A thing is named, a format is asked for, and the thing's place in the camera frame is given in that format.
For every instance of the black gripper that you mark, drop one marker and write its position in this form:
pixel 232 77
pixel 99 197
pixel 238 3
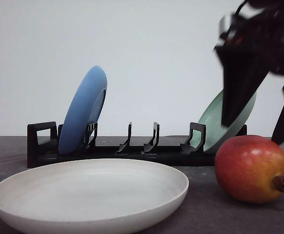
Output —
pixel 253 47

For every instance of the red pomegranate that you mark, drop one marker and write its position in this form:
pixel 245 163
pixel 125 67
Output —
pixel 251 168

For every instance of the white plate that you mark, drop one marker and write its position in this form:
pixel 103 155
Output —
pixel 90 196

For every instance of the green plate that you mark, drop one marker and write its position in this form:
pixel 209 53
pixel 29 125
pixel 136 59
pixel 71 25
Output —
pixel 212 118

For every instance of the blue plate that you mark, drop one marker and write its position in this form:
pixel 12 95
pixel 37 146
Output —
pixel 85 108

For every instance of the black dish rack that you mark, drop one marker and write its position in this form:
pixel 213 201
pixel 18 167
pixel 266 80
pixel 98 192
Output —
pixel 43 141

